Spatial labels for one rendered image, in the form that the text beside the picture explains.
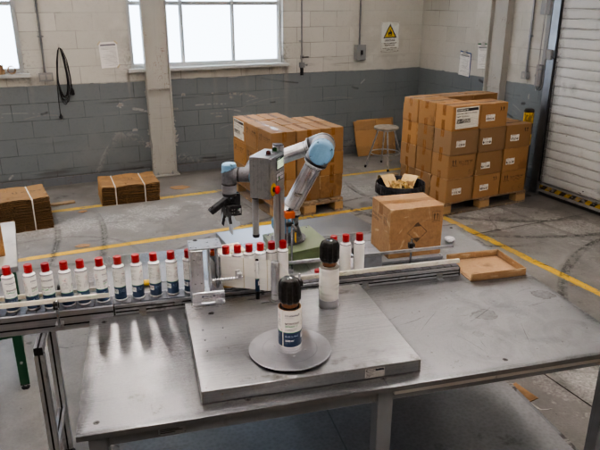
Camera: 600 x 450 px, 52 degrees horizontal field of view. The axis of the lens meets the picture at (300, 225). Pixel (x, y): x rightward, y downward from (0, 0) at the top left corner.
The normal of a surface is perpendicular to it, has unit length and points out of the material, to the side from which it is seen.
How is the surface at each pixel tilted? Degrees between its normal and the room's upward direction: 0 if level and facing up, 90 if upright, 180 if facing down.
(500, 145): 91
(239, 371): 0
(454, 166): 90
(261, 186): 90
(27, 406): 0
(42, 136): 90
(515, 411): 1
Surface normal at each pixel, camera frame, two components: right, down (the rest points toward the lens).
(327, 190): 0.38, 0.36
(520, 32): -0.91, 0.14
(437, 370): 0.00, -0.94
